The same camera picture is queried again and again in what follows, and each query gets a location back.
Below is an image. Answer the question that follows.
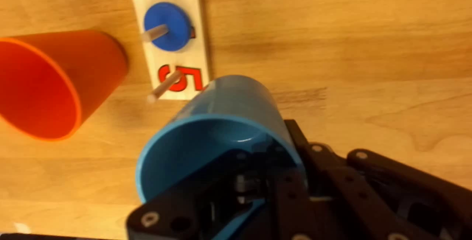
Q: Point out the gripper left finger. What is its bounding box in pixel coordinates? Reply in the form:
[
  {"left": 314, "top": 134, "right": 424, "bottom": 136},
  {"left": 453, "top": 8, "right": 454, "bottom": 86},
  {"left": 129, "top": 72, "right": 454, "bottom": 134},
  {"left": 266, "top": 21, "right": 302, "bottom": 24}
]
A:
[{"left": 125, "top": 142, "right": 311, "bottom": 240}]

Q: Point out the light blue plastic cup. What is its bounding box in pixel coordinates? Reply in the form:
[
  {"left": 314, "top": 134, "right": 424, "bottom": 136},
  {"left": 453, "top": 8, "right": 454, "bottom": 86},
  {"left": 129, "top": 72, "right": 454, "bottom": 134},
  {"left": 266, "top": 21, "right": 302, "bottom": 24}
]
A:
[{"left": 135, "top": 75, "right": 307, "bottom": 240}]

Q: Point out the orange plastic cup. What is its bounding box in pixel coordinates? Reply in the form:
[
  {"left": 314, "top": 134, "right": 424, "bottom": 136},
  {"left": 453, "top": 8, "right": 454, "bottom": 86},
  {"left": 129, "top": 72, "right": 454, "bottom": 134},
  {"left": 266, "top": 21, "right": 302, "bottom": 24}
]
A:
[{"left": 0, "top": 30, "right": 129, "bottom": 141}]

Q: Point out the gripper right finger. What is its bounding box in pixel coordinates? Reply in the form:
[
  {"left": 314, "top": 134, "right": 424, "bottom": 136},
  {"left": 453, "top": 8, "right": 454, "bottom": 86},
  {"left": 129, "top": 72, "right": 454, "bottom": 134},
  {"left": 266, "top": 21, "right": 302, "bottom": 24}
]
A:
[{"left": 283, "top": 119, "right": 472, "bottom": 240}]

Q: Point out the blue round disc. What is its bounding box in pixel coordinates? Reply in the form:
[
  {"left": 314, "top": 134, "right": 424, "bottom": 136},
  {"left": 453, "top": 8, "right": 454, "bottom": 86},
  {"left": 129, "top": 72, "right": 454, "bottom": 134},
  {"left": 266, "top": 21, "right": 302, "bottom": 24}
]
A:
[{"left": 143, "top": 2, "right": 194, "bottom": 52}]

